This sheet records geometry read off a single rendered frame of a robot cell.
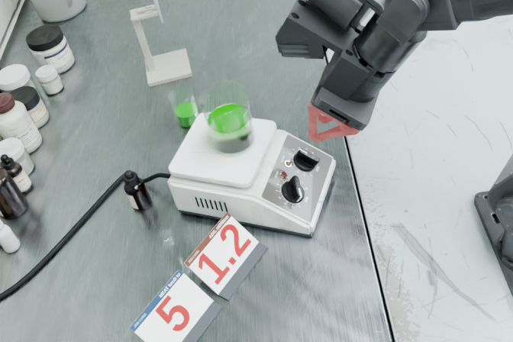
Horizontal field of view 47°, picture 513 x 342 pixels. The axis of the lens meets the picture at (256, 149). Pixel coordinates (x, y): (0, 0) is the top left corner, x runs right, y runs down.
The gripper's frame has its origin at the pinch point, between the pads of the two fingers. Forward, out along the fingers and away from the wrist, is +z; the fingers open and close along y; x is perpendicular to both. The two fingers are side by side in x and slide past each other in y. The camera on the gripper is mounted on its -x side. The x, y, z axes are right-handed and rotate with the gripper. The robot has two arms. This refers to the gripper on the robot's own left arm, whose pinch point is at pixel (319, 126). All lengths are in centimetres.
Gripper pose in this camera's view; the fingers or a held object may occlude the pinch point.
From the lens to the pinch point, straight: 76.1
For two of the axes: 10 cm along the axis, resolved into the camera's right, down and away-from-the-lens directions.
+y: -3.4, 7.0, -6.3
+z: -3.5, 5.2, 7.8
